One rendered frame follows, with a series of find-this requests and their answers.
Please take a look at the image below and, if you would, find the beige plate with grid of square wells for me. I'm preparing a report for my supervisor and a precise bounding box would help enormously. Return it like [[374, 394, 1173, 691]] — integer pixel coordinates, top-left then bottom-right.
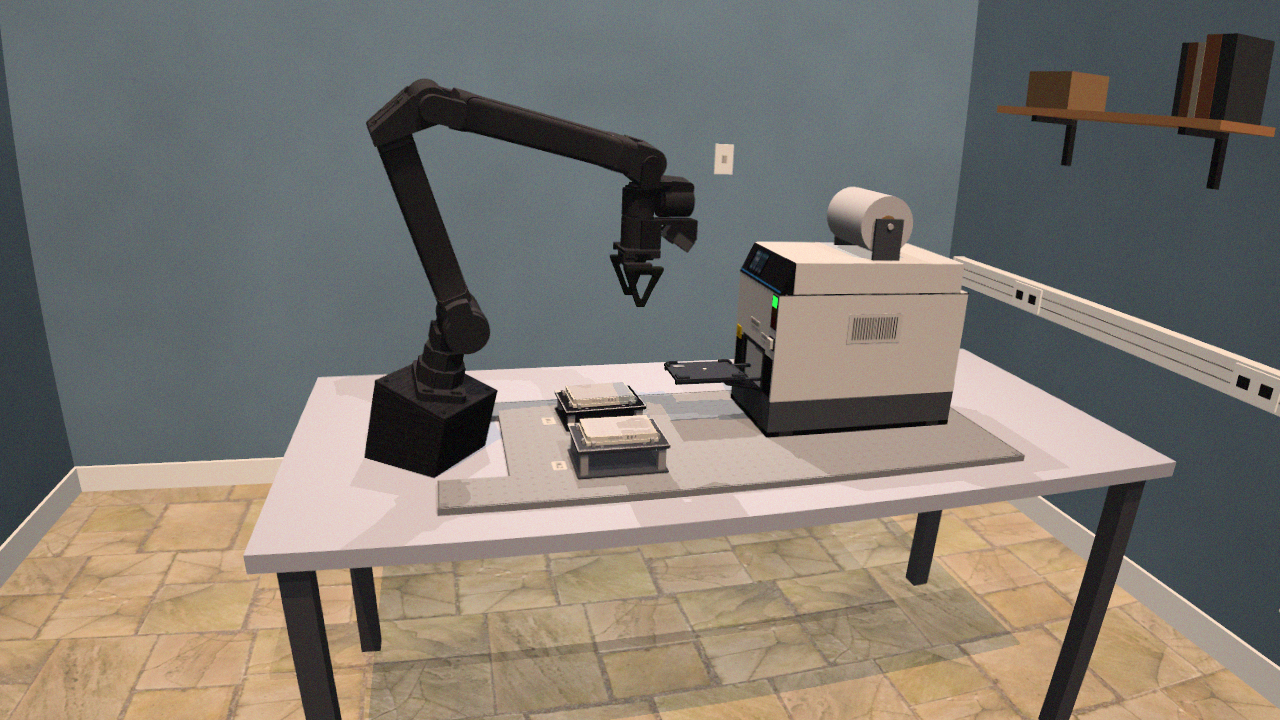
[[564, 382, 636, 407]]

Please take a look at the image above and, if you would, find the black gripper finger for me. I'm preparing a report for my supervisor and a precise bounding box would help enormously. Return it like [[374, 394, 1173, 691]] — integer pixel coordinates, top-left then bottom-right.
[[611, 254, 646, 295], [623, 266, 664, 307]]

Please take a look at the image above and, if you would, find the cream multi-well plate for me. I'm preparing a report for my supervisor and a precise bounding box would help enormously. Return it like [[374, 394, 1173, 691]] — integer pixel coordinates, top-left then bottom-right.
[[579, 415, 659, 446]]

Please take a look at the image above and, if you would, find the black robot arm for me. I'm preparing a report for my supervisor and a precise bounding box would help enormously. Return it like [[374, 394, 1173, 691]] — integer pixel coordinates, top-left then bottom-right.
[[366, 79, 698, 404]]

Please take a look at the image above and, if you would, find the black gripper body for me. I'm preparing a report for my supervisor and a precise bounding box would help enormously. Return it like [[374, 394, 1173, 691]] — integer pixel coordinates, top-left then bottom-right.
[[613, 215, 660, 268]]

